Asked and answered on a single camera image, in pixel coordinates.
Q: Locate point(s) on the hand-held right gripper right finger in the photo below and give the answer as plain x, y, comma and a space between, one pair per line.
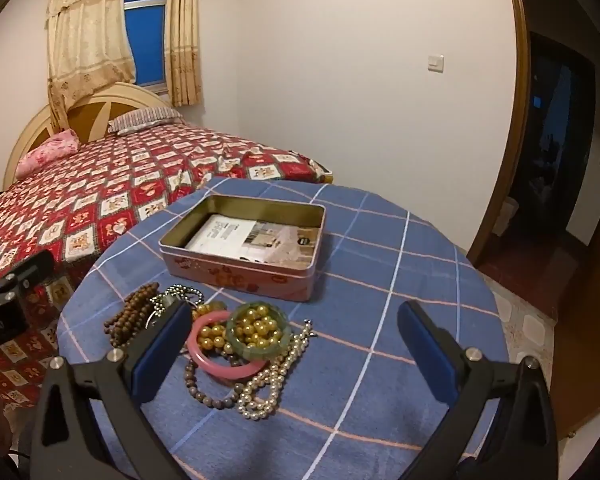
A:
425, 350

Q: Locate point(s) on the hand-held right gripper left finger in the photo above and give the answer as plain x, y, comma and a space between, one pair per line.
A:
160, 355

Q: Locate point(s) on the pink bangle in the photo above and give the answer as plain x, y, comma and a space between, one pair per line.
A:
215, 367

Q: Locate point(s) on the green jade bangle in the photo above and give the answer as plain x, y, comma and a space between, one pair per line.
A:
252, 353

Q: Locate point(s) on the pink floral tin box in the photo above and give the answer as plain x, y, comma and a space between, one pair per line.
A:
240, 275

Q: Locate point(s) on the blue plaid tablecloth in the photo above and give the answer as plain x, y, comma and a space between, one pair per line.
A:
380, 280

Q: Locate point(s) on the pink pillow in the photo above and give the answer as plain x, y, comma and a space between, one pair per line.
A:
47, 152

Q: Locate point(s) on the cream wooden headboard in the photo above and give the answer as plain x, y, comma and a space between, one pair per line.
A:
35, 125

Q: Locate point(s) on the red patchwork bedspread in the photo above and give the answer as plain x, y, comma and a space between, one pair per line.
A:
130, 175

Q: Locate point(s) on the printed paper booklet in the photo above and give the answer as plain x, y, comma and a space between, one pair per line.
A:
250, 237

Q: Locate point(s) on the white bin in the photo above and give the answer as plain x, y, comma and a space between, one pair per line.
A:
507, 217

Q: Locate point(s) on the brown wooden door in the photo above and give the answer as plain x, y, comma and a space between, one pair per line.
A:
590, 360

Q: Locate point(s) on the striped pillow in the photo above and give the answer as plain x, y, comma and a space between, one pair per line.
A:
145, 119

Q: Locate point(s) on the wide beige patterned curtain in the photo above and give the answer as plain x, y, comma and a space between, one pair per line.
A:
85, 35

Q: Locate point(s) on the window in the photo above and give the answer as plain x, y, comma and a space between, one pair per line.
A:
150, 40

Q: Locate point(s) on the narrow beige patterned curtain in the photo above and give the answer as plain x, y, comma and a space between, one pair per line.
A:
182, 35

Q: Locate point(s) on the brown wooden door frame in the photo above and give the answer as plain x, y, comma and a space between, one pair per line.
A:
520, 85

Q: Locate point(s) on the white light switch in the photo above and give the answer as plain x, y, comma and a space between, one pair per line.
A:
435, 63

